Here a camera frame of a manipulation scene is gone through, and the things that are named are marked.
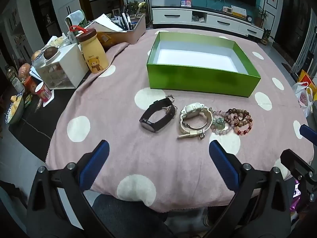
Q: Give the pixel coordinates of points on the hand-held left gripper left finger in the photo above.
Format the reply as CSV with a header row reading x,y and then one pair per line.
x,y
97,160

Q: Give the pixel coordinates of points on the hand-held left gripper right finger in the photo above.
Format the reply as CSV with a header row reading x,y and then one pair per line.
x,y
222,162

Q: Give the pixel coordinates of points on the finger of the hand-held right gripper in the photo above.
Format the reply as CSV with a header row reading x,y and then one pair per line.
x,y
297,162
309,134

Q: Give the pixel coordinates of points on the white wrist watch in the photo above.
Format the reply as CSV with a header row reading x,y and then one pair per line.
x,y
194,111

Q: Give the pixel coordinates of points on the black wrist watch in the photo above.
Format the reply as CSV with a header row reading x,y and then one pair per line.
x,y
148,125

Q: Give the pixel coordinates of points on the silver bangle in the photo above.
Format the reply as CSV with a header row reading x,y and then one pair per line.
x,y
174,107

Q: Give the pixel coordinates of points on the green cardboard box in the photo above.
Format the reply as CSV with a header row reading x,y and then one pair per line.
x,y
198,81

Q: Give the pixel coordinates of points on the white plastic bag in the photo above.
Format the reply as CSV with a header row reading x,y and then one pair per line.
x,y
303,99

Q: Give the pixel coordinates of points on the pink polka dot blanket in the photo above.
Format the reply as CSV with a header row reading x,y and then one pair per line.
x,y
123,133

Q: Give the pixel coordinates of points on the yellow and red carton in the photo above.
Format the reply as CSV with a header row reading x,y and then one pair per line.
x,y
307,79

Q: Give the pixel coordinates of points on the person's leg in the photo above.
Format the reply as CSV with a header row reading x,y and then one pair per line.
x,y
123,218

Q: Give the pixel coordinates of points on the red paper cup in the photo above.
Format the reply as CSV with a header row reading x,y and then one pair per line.
x,y
44,93

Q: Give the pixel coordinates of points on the white drawer organizer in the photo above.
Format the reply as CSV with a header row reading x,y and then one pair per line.
x,y
66,72

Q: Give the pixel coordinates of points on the patterned bowl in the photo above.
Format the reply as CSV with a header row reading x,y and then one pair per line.
x,y
14,109

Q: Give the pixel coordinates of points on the yellow bear bottle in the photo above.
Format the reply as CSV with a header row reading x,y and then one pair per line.
x,y
95,59

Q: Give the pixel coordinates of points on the small potted plant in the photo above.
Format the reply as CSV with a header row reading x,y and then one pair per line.
x,y
267,36

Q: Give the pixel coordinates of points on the glass oil bottle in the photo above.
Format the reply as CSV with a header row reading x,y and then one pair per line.
x,y
14,79

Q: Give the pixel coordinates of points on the brown round lid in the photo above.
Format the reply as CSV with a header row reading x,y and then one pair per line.
x,y
50,52

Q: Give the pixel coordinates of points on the tall potted plant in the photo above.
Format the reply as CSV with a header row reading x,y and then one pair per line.
x,y
261,14

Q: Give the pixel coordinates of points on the small black alarm clock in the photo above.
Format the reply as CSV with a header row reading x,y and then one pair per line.
x,y
249,19

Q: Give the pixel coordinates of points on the cardboard box with pens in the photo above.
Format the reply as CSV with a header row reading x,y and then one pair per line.
x,y
135,31

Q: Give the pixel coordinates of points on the white paper sheets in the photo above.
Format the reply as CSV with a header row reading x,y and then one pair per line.
x,y
104,24

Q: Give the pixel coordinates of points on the green and white pouch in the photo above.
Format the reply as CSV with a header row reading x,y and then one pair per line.
x,y
75,18

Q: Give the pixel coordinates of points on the white television cabinet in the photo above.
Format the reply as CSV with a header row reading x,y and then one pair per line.
x,y
178,17

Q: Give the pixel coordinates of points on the leafy floor plant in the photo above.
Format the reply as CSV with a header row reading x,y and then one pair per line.
x,y
133,6

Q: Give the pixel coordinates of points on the small blue and red boxes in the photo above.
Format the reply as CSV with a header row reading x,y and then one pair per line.
x,y
186,2

